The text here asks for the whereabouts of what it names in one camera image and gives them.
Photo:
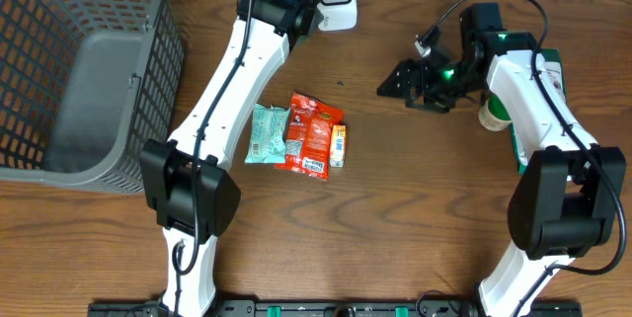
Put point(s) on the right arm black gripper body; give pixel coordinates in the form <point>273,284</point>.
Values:
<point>440,84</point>

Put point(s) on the green-lid white jar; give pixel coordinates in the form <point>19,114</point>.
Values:
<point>493,115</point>

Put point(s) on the green white 3M package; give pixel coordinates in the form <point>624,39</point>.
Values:
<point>554,69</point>

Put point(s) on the small yellow-orange packet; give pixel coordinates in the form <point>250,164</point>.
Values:
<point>338,146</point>

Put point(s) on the orange-red snack bag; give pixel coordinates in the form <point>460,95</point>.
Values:
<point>308,136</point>

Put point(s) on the light teal snack packet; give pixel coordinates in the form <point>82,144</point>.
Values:
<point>267,144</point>

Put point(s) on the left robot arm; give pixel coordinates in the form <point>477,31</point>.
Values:
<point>186,177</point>

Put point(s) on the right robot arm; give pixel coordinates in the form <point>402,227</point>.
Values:
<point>567,200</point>

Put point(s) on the white barcode scanner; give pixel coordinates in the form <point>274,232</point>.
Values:
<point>337,15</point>

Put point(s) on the grey plastic mesh basket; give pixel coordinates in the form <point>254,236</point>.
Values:
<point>84,83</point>

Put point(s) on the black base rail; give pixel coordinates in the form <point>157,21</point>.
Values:
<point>250,308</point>

